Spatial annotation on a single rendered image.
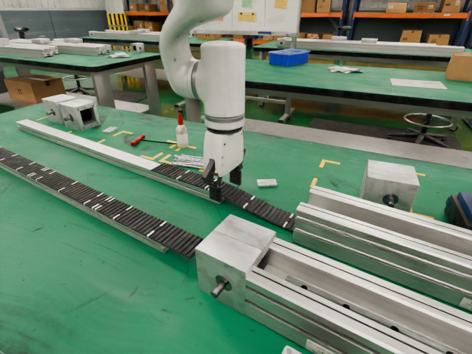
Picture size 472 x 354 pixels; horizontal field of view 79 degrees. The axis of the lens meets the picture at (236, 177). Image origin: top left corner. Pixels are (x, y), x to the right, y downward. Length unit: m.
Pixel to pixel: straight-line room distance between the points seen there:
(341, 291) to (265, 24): 3.12
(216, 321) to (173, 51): 0.46
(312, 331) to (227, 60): 0.44
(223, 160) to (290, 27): 2.80
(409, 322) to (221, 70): 0.48
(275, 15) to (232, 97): 2.83
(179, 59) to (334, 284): 0.47
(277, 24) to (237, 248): 3.04
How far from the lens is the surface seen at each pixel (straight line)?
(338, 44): 3.80
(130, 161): 0.88
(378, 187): 0.70
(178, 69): 0.59
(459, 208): 0.76
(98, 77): 2.92
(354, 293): 0.47
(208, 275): 0.48
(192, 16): 0.50
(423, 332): 0.49
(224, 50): 0.54
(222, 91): 0.56
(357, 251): 0.58
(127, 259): 0.60
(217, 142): 0.59
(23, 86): 4.30
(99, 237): 0.67
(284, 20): 3.33
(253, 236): 0.47
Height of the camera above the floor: 1.19
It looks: 30 degrees down
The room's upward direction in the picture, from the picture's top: straight up
